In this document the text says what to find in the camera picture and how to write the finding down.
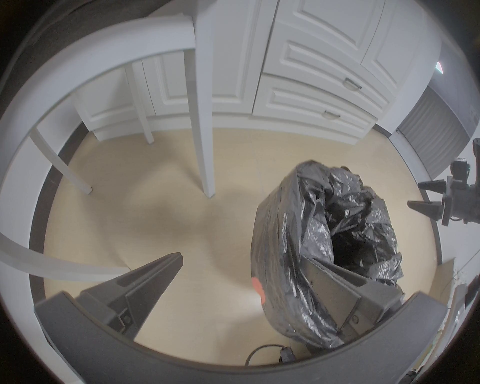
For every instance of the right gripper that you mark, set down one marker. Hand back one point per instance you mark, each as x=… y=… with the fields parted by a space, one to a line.
x=465 y=204

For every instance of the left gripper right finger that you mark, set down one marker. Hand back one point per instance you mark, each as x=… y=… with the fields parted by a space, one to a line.
x=348 y=296

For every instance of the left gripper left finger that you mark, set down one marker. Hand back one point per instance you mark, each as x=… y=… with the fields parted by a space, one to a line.
x=146 y=285

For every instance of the black plastic bag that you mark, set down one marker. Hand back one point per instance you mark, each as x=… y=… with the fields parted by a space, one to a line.
x=285 y=232

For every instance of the grey curtain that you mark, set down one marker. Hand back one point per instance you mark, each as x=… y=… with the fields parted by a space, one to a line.
x=431 y=131

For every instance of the ceiling light panel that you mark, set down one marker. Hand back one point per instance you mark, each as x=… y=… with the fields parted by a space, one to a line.
x=439 y=67

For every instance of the white chair with grey seat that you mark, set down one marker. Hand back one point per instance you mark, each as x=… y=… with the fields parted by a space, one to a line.
x=204 y=112

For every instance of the white wardrobe with drawers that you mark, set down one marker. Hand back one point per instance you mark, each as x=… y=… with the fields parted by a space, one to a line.
x=318 y=56

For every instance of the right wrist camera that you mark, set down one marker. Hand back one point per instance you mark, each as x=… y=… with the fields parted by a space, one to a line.
x=461 y=169

